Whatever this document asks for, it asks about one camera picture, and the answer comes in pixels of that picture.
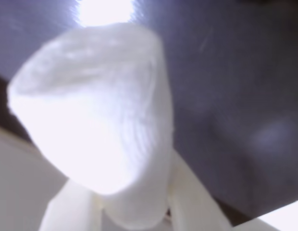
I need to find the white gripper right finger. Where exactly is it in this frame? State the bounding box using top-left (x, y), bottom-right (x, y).
top-left (166, 148), bottom-right (236, 231)

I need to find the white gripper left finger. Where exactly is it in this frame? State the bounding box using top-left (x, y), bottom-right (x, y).
top-left (39, 180), bottom-right (107, 231)

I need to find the white gauze roll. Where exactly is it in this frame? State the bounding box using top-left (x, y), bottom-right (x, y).
top-left (6, 23), bottom-right (175, 230)

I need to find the black table mat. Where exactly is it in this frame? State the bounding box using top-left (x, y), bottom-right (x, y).
top-left (0, 0), bottom-right (298, 227)

